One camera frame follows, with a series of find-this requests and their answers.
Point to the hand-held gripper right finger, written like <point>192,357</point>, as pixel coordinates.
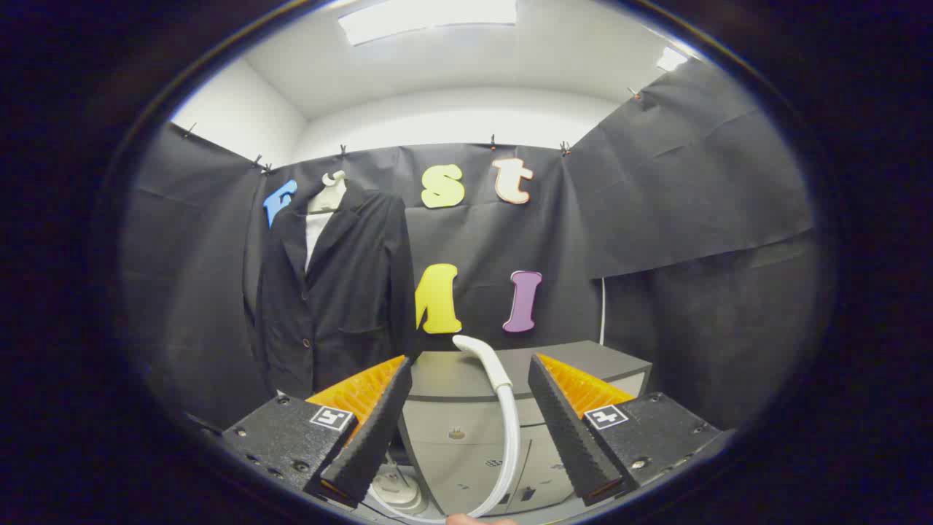
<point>565,430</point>

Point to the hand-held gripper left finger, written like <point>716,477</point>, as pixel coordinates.
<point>379,430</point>

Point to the white garment steamer base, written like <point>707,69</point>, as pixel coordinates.
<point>397,490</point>

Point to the black suit jacket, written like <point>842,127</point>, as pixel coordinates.
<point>350,292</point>

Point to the grey cabinet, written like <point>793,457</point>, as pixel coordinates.
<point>452,408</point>

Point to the black backdrop cloth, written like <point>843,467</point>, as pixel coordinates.
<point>656,219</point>

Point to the white mannequin torso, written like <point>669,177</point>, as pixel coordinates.
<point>328,197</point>

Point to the row of small backdrop clips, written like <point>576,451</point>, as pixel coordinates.
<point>493,141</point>

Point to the small ceiling light panel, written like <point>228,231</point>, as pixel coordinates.
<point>670,60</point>

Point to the large ceiling light panel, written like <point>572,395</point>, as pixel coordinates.
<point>430,18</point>

